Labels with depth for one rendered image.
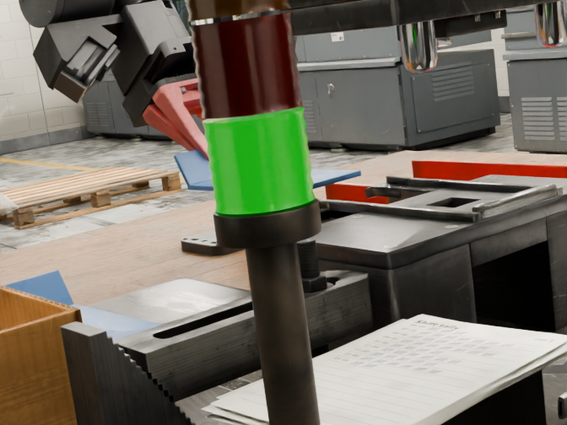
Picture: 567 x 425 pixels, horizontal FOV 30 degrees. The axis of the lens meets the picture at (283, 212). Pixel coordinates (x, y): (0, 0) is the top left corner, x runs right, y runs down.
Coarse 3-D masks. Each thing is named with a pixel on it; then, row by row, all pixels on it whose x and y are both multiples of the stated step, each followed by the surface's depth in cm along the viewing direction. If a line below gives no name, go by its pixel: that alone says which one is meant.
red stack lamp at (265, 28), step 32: (192, 32) 38; (224, 32) 37; (256, 32) 37; (288, 32) 38; (224, 64) 37; (256, 64) 37; (288, 64) 38; (224, 96) 37; (256, 96) 37; (288, 96) 38
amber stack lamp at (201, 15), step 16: (192, 0) 37; (208, 0) 37; (224, 0) 36; (240, 0) 36; (256, 0) 37; (272, 0) 37; (288, 0) 38; (192, 16) 38; (208, 16) 37; (224, 16) 37
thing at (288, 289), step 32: (224, 224) 38; (256, 224) 38; (288, 224) 38; (320, 224) 39; (256, 256) 39; (288, 256) 39; (256, 288) 40; (288, 288) 39; (256, 320) 40; (288, 320) 40; (288, 352) 40; (288, 384) 40; (288, 416) 40
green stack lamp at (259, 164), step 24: (216, 120) 39; (240, 120) 38; (264, 120) 37; (288, 120) 38; (216, 144) 38; (240, 144) 38; (264, 144) 37; (288, 144) 38; (216, 168) 38; (240, 168) 38; (264, 168) 38; (288, 168) 38; (216, 192) 39; (240, 192) 38; (264, 192) 38; (288, 192) 38; (312, 192) 39
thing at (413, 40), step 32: (320, 0) 61; (352, 0) 59; (384, 0) 57; (416, 0) 58; (448, 0) 59; (480, 0) 61; (512, 0) 62; (544, 0) 64; (320, 32) 62; (416, 32) 59; (448, 32) 63; (544, 32) 67; (416, 64) 59
